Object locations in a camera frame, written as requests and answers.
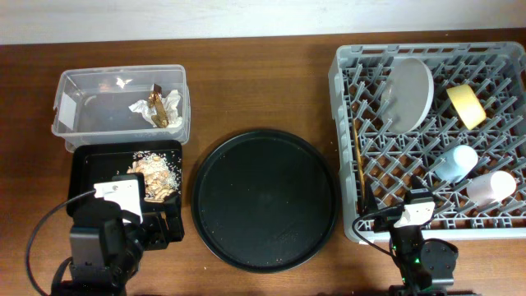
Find gold foil wrapper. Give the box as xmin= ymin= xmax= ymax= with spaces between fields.
xmin=148 ymin=84 xmax=169 ymax=128

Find white tissue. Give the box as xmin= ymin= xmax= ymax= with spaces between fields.
xmin=128 ymin=90 xmax=183 ymax=128

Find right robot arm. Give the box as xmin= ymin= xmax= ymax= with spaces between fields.
xmin=362 ymin=177 xmax=459 ymax=295

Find wooden chopstick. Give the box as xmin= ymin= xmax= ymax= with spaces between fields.
xmin=353 ymin=123 xmax=367 ymax=202
xmin=352 ymin=118 xmax=365 ymax=186

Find round black serving tray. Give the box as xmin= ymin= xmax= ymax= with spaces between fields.
xmin=191 ymin=129 xmax=340 ymax=273

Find grey dishwasher rack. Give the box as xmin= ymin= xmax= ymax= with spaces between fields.
xmin=328 ymin=42 xmax=525 ymax=243

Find black object bottom edge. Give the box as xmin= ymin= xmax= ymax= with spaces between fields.
xmin=388 ymin=285 xmax=448 ymax=296

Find black rectangular tray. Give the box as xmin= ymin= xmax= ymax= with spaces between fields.
xmin=68 ymin=140 xmax=182 ymax=216

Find food scraps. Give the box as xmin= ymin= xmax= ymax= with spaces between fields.
xmin=127 ymin=151 xmax=181 ymax=203

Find clear plastic waste bin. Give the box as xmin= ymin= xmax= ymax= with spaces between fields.
xmin=51 ymin=64 xmax=191 ymax=151

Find blue cup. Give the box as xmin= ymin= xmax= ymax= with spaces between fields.
xmin=435 ymin=145 xmax=478 ymax=183

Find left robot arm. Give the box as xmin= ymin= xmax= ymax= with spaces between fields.
xmin=51 ymin=194 xmax=184 ymax=295

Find grey round plate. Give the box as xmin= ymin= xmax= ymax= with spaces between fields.
xmin=377 ymin=58 xmax=435 ymax=134

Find yellow bowl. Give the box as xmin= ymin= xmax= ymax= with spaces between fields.
xmin=446 ymin=85 xmax=487 ymax=130

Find pink cup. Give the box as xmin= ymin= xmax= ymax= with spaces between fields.
xmin=466 ymin=170 xmax=517 ymax=206

